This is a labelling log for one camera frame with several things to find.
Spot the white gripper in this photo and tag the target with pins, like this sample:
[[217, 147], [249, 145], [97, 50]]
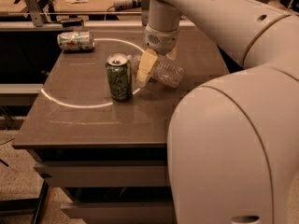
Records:
[[163, 41]]

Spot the clear plastic water bottle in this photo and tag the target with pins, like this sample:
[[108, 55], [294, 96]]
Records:
[[165, 73]]

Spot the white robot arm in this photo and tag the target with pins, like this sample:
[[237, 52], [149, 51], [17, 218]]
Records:
[[233, 142]]

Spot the green upright soda can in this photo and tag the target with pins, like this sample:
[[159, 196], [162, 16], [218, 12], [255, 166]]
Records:
[[119, 77]]

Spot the white lying soda can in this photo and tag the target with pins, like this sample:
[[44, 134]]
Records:
[[75, 41]]

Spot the grey drawer cabinet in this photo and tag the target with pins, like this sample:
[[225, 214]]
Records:
[[74, 117]]

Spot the upper cabinet drawer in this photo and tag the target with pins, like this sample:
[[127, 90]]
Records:
[[103, 174]]

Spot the cabinet drawer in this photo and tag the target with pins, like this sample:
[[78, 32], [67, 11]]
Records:
[[103, 174], [121, 213]]

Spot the lower cabinet drawer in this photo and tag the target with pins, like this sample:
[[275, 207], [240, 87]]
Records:
[[121, 213]]

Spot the black metal stand leg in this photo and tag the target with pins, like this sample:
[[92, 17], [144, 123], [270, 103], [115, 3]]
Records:
[[32, 206]]

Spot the middle metal bracket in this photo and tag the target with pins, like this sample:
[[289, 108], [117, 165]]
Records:
[[145, 5]]

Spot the left metal bracket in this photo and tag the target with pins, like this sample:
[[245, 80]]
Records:
[[35, 13]]

